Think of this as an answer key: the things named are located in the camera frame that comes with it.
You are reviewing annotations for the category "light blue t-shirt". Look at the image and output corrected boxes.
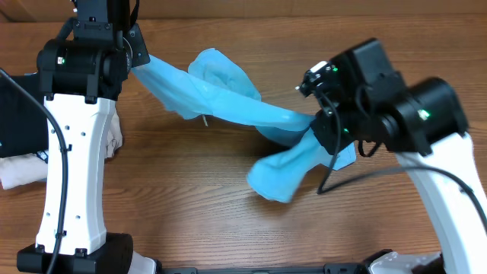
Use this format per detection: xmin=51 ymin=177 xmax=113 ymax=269
xmin=132 ymin=49 xmax=356 ymax=203

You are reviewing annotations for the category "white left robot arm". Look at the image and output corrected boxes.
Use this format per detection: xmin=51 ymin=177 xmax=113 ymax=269
xmin=17 ymin=22 xmax=162 ymax=273

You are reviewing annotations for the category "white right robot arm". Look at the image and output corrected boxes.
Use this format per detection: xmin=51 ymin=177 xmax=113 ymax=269
xmin=301 ymin=74 xmax=486 ymax=273

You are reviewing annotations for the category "black folded garment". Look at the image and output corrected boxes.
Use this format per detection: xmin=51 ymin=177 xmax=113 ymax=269
xmin=1 ymin=78 xmax=48 ymax=158

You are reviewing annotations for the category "beige folded garment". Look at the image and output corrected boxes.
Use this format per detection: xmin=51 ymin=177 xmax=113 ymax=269
xmin=1 ymin=111 xmax=123 ymax=190

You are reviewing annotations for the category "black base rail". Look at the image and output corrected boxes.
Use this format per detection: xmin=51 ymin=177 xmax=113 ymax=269
xmin=161 ymin=263 xmax=369 ymax=274

